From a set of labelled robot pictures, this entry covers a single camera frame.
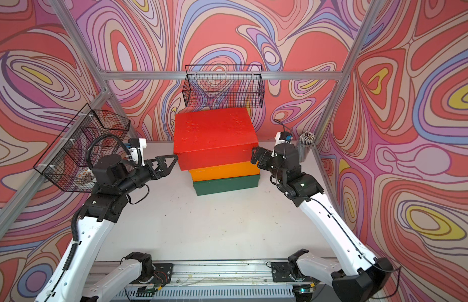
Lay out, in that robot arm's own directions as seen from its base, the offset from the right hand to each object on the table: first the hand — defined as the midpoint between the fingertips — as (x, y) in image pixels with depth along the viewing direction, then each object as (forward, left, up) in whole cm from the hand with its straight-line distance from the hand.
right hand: (261, 156), depth 71 cm
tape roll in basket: (-2, +69, -5) cm, 69 cm away
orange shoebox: (+3, +15, -13) cm, 20 cm away
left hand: (-4, +32, +5) cm, 32 cm away
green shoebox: (+1, +15, -21) cm, 26 cm away
